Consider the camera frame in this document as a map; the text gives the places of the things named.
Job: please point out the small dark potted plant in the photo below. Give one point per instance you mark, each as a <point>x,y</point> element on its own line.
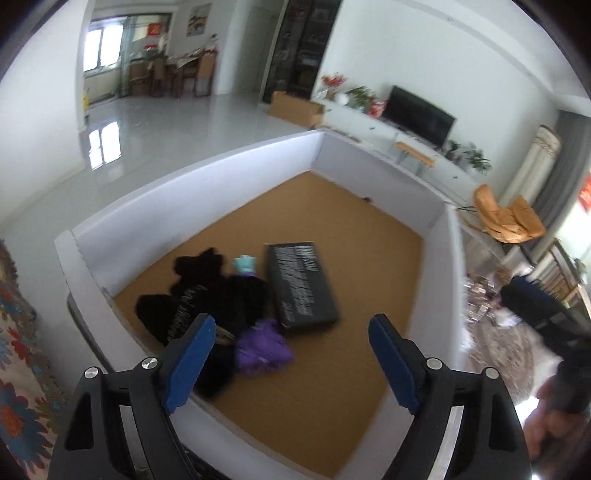
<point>453,150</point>

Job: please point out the orange lounge chair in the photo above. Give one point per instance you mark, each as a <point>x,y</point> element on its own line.
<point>503,217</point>

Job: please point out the wooden dining table set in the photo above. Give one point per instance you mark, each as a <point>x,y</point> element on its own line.
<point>184,69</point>

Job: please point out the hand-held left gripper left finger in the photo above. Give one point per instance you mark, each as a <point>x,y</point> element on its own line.
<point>189,364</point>

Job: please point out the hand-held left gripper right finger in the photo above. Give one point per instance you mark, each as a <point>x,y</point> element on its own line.
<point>395,364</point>

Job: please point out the tall black display cabinet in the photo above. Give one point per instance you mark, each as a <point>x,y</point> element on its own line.
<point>300,46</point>

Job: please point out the brown cardboard box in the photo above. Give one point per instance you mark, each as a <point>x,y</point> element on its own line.
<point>295,108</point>

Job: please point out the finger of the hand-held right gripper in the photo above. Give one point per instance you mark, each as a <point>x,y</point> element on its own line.
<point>526,297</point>

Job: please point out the grey curtain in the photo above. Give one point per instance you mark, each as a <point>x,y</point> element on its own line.
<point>565,157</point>

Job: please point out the wooden slatted shelf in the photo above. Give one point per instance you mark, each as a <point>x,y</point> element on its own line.
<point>561,272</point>

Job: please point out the round patterned table mat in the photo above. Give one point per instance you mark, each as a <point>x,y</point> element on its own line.
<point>508,355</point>

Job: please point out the framed wall picture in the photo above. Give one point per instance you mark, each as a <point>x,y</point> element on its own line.
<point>198,19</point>

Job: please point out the red gift bag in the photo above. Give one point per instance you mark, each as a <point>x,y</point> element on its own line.
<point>377,108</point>

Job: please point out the red window decoration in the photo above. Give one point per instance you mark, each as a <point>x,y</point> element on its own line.
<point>586,191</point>

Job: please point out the wooden bench with metal legs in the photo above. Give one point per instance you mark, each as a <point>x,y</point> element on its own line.
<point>414,153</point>

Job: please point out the large white-walled storage box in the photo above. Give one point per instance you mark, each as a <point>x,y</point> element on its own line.
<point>360,258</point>

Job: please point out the red flower bouquet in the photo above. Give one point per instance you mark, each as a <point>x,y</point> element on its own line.
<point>333,82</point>

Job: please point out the leafy potted plant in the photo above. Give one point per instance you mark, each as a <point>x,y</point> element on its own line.
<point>476,159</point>

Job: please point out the black printed flat box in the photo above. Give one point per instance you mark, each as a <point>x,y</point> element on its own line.
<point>300,286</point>

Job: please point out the person's right hand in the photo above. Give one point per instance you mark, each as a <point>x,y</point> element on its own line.
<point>554,429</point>

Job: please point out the purple crumpled bag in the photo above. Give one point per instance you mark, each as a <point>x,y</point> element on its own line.
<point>263,346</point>

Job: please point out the balcony window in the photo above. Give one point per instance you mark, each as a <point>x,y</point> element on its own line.
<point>104,46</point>

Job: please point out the teal plush toy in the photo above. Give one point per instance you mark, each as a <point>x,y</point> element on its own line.
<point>244,265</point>

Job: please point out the green potted plant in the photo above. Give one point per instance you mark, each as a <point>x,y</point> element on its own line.
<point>361,97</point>

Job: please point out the floral blanket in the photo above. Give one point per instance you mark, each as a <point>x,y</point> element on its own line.
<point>18,350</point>

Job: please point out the black television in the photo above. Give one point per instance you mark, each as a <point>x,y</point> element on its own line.
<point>418,115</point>

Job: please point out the red wall poster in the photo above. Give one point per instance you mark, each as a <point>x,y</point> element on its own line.
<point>155,29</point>

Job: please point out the white standing air conditioner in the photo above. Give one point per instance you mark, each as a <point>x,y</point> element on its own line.
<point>535,161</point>

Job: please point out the white television cabinet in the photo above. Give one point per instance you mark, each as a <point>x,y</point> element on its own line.
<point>360,122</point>

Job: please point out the black garment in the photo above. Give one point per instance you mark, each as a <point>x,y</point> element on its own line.
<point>207,286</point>

